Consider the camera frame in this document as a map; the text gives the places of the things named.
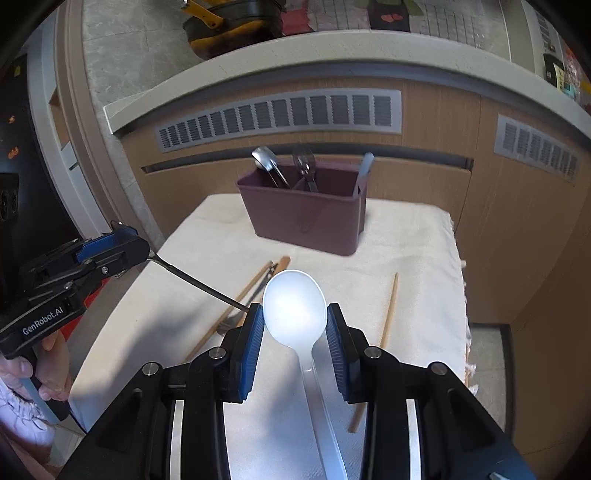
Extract blue-grey utensil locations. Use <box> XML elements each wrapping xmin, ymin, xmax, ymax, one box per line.
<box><xmin>353</xmin><ymin>152</ymin><xmax>375</xmax><ymax>198</ymax></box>

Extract pink clothing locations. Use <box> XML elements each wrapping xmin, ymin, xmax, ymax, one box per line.
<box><xmin>0</xmin><ymin>378</ymin><xmax>51</xmax><ymax>435</ymax></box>

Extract wooden chopstick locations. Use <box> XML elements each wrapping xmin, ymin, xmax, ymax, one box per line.
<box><xmin>348</xmin><ymin>272</ymin><xmax>399</xmax><ymax>433</ymax></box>
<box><xmin>185</xmin><ymin>261</ymin><xmax>274</xmax><ymax>364</ymax></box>

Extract cartoon wall sticker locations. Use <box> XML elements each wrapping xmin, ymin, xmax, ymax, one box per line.
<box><xmin>281</xmin><ymin>0</ymin><xmax>513</xmax><ymax>47</ymax></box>

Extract short grey vent grille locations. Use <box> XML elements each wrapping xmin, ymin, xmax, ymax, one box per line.
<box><xmin>494</xmin><ymin>115</ymin><xmax>580</xmax><ymax>185</ymax></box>

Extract stone kitchen countertop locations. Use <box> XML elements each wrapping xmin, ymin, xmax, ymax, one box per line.
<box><xmin>104</xmin><ymin>30</ymin><xmax>591</xmax><ymax>139</ymax></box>

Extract white plastic spoon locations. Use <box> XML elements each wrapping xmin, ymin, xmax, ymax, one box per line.
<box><xmin>262</xmin><ymin>270</ymin><xmax>348</xmax><ymax>480</ymax></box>

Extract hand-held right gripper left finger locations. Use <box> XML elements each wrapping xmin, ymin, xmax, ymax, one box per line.
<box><xmin>60</xmin><ymin>303</ymin><xmax>265</xmax><ymax>480</ymax></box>

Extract thin dark metal spoon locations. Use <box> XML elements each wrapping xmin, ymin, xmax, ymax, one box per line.
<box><xmin>147</xmin><ymin>255</ymin><xmax>252</xmax><ymax>335</ymax></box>

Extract shiny metal spoon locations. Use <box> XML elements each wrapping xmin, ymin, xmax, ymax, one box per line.
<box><xmin>252</xmin><ymin>146</ymin><xmax>291</xmax><ymax>189</ymax></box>

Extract cream fringed cloth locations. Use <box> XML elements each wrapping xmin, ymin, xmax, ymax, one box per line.
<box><xmin>68</xmin><ymin>194</ymin><xmax>472</xmax><ymax>435</ymax></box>

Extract thin dark metal fork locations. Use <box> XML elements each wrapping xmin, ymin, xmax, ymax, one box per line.
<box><xmin>292</xmin><ymin>148</ymin><xmax>320</xmax><ymax>193</ymax></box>

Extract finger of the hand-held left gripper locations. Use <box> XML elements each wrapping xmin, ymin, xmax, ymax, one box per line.
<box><xmin>88</xmin><ymin>240</ymin><xmax>151</xmax><ymax>280</ymax></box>
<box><xmin>74</xmin><ymin>222</ymin><xmax>139</xmax><ymax>261</ymax></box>

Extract long grey vent grille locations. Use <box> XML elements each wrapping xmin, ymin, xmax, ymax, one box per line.
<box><xmin>154</xmin><ymin>90</ymin><xmax>402</xmax><ymax>153</ymax></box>

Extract brown plastic utensil holder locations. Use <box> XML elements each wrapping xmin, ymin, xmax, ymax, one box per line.
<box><xmin>235</xmin><ymin>164</ymin><xmax>369</xmax><ymax>257</ymax></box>

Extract wooden kitchen cabinet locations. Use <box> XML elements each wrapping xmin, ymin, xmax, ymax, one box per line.
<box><xmin>111</xmin><ymin>78</ymin><xmax>591</xmax><ymax>462</ymax></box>

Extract dark sauce bottle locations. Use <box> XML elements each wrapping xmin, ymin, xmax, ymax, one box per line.
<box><xmin>542</xmin><ymin>53</ymin><xmax>568</xmax><ymax>90</ymax></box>

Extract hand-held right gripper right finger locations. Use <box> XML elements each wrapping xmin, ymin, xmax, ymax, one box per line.
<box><xmin>325</xmin><ymin>303</ymin><xmax>536</xmax><ymax>480</ymax></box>

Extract black wok yellow handle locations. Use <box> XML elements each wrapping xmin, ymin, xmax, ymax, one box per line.
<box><xmin>182</xmin><ymin>0</ymin><xmax>282</xmax><ymax>58</ymax></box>

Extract person's left hand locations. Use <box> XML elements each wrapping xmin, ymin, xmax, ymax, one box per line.
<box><xmin>0</xmin><ymin>331</ymin><xmax>71</xmax><ymax>403</ymax></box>

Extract dark door panel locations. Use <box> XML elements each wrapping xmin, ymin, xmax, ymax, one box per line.
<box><xmin>0</xmin><ymin>55</ymin><xmax>51</xmax><ymax>259</ymax></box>

